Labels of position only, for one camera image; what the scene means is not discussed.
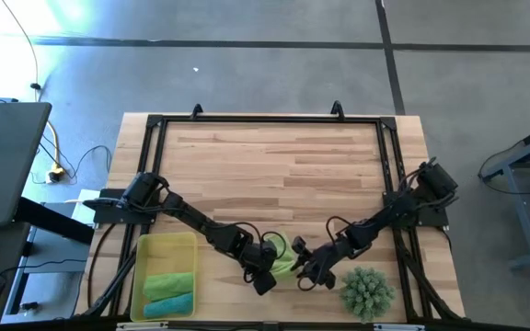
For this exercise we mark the artificial green plant ball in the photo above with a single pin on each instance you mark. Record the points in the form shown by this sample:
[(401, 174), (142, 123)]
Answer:
[(367, 294)]

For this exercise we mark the green microfiber towel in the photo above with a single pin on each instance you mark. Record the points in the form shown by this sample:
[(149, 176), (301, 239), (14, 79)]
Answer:
[(168, 285)]

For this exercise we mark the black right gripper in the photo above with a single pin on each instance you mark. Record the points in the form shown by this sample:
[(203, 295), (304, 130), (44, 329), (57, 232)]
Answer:
[(322, 264)]

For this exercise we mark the yellow translucent plastic basket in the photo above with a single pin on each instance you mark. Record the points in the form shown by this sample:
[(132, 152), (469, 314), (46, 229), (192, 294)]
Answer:
[(164, 253)]

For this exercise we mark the black frame clamp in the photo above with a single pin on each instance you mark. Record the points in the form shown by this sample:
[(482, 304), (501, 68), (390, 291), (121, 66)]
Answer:
[(196, 111), (337, 111)]

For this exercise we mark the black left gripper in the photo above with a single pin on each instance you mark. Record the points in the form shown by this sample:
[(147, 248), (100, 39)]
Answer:
[(262, 264)]

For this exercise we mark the small black object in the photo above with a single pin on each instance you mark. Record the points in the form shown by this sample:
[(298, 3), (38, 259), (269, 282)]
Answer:
[(29, 306)]

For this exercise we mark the yellow power plug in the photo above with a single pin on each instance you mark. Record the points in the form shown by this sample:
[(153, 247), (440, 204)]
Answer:
[(55, 174)]

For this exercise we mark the lime green textured towel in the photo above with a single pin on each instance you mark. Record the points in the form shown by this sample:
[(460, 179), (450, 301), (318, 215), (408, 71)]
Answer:
[(287, 262)]

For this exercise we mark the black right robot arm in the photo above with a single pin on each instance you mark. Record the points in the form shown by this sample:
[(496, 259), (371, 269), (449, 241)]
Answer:
[(384, 220)]

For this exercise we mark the blue-grey metal table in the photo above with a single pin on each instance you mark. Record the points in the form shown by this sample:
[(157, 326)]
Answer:
[(522, 211)]

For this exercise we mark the black desk beam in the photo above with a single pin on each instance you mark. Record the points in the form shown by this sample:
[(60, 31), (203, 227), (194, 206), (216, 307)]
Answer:
[(53, 220)]

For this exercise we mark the black aluminium table frame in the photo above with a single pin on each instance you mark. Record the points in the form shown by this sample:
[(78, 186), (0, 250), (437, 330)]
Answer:
[(269, 119)]

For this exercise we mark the silver frame bracket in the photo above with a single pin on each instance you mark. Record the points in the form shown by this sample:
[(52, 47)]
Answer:
[(398, 327), (141, 326)]

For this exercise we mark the teal microfiber towel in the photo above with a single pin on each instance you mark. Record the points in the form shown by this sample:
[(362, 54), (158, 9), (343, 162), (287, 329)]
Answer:
[(168, 306)]

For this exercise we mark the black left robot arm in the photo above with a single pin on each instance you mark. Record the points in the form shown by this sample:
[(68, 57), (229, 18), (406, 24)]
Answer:
[(200, 223)]

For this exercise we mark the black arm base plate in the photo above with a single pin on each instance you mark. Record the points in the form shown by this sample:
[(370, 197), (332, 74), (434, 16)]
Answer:
[(108, 216), (430, 218)]

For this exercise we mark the grey shelf cart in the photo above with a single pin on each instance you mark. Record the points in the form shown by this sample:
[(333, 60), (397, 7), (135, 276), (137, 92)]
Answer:
[(58, 257)]

